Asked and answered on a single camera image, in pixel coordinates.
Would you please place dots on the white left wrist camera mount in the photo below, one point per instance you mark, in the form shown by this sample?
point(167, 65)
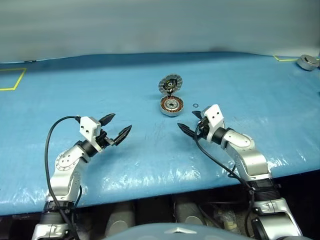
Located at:
point(88, 127)

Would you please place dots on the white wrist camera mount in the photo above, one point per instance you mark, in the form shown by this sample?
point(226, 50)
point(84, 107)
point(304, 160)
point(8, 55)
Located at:
point(213, 115)
point(88, 127)

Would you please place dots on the yellow tape square outline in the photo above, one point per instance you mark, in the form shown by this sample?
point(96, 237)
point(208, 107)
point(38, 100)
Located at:
point(7, 89)
point(287, 60)

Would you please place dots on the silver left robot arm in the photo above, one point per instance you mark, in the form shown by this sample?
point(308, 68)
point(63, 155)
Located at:
point(66, 162)

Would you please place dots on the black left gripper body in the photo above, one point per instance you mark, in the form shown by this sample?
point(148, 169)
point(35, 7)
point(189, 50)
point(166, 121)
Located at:
point(105, 141)

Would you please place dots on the motor housing with copper windings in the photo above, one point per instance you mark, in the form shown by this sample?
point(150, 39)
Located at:
point(172, 112)

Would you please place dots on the grey rounded cylinder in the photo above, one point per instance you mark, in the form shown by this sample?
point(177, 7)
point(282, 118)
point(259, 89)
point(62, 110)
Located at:
point(120, 220)
point(187, 212)

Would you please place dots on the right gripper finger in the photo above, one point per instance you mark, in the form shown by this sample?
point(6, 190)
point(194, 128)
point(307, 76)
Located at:
point(198, 115)
point(186, 130)

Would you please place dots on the grey-blue robot torso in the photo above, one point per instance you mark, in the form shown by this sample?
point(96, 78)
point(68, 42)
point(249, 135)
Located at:
point(175, 232)

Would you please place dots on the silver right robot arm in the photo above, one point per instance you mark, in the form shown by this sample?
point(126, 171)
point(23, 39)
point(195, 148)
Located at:
point(252, 160)

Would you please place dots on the motor cover with circuit board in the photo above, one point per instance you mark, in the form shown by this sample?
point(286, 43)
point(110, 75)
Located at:
point(176, 80)

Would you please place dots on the assembled silver motor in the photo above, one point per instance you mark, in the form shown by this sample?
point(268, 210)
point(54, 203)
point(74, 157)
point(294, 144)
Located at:
point(307, 63)

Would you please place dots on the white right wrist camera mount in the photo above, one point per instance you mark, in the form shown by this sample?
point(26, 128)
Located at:
point(213, 115)

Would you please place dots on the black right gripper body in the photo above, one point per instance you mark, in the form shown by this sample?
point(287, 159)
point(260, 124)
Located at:
point(203, 128)

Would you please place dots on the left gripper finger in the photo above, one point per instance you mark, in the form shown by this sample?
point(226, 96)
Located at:
point(107, 119)
point(122, 135)

